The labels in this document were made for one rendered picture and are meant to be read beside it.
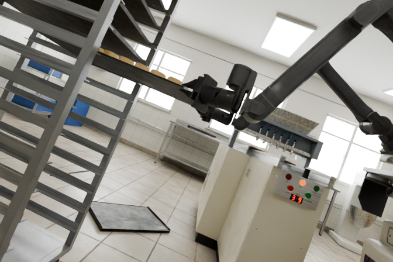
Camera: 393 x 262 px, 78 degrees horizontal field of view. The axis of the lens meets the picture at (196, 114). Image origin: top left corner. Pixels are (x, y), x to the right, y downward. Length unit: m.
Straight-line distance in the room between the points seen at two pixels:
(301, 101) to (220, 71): 1.92
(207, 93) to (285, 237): 1.09
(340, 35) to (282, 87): 0.21
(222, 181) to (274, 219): 0.73
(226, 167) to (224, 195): 0.23
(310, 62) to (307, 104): 5.16
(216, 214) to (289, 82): 1.67
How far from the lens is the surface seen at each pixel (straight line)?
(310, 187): 1.51
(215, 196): 2.15
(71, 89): 0.78
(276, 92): 0.66
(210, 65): 5.68
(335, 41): 0.76
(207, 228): 2.23
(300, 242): 1.60
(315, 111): 5.91
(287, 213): 1.53
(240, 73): 0.65
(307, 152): 2.36
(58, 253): 1.31
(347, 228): 5.78
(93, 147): 1.24
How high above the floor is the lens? 0.84
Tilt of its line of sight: 4 degrees up
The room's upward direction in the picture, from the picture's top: 23 degrees clockwise
